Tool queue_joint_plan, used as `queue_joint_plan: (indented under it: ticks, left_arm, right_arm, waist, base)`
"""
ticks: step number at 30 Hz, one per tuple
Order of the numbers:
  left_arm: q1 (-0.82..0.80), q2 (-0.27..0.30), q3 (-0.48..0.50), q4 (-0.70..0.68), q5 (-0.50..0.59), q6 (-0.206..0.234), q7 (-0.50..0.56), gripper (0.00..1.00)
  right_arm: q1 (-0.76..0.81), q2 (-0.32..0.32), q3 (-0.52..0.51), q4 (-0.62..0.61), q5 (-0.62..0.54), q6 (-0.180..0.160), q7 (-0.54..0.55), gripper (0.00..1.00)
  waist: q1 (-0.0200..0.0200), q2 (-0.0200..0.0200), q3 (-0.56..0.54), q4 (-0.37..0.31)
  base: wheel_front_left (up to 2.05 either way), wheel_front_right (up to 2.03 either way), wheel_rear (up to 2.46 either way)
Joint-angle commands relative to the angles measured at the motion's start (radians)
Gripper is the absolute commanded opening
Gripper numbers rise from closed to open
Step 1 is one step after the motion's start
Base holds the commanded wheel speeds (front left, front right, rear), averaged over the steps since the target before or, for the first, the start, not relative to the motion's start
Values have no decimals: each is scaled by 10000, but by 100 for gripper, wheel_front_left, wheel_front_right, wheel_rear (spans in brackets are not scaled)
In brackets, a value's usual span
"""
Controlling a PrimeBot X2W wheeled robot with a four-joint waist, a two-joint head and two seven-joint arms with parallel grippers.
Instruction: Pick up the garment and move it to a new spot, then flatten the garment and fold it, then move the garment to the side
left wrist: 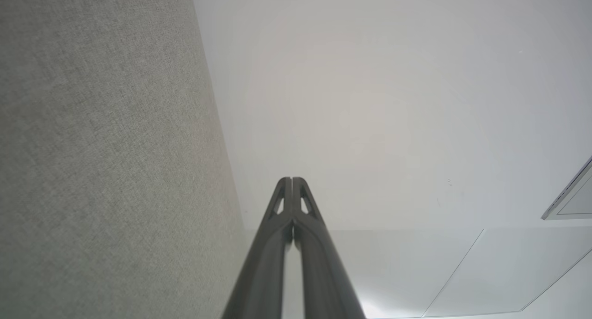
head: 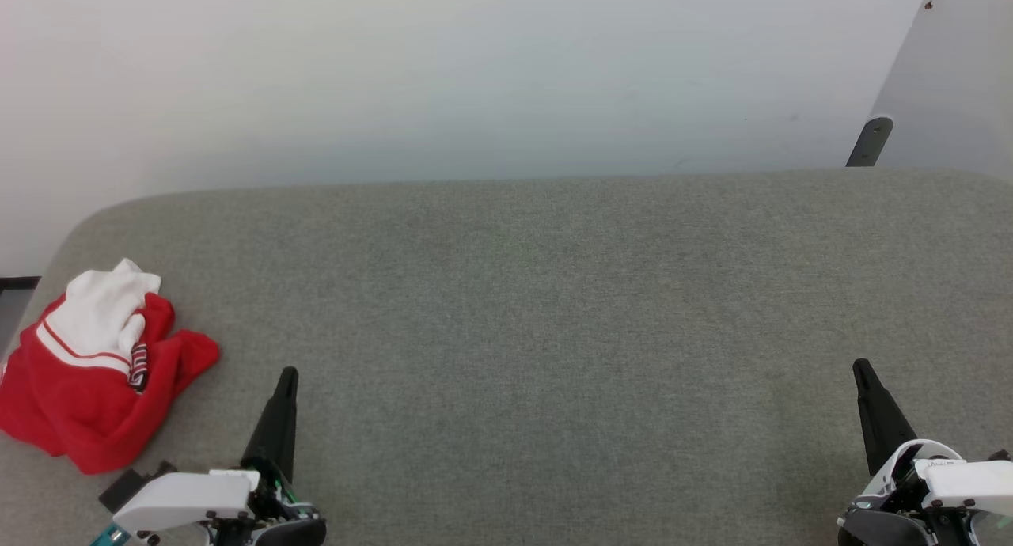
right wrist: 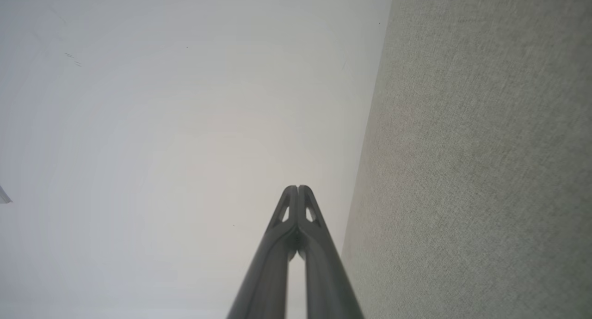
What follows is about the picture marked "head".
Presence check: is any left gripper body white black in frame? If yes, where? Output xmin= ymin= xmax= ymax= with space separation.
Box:
xmin=113 ymin=469 xmax=327 ymax=546

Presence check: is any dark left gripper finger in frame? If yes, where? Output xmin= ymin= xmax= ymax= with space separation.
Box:
xmin=241 ymin=366 xmax=300 ymax=484

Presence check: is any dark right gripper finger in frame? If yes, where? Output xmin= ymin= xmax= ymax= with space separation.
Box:
xmin=852 ymin=359 xmax=919 ymax=477

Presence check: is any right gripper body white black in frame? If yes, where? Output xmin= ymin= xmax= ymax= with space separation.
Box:
xmin=837 ymin=439 xmax=1013 ymax=546

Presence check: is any red and white basketball jersey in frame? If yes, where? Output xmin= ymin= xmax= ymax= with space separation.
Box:
xmin=0 ymin=259 xmax=221 ymax=476

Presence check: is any black framed panel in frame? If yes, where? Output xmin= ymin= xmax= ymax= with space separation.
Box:
xmin=0 ymin=275 xmax=40 ymax=357

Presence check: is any grey fabric sofa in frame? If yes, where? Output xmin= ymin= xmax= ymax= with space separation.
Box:
xmin=0 ymin=169 xmax=1013 ymax=546

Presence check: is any white board panel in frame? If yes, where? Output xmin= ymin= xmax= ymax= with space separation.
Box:
xmin=868 ymin=0 xmax=1013 ymax=183

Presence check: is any black metal bracket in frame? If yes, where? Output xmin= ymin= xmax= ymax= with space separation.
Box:
xmin=845 ymin=116 xmax=895 ymax=168

